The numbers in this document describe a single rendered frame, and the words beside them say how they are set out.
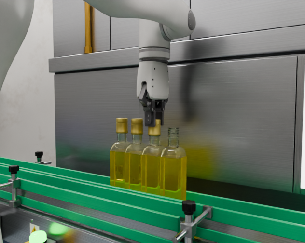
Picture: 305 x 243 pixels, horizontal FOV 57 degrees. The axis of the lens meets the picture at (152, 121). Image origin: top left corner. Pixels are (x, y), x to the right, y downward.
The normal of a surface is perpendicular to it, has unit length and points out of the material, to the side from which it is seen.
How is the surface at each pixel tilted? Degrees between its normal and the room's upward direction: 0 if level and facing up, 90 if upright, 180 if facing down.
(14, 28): 126
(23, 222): 90
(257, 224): 90
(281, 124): 90
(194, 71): 90
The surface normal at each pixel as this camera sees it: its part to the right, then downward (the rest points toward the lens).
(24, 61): -0.11, 0.07
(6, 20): 0.67, 0.59
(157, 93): 0.82, 0.14
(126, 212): -0.54, 0.05
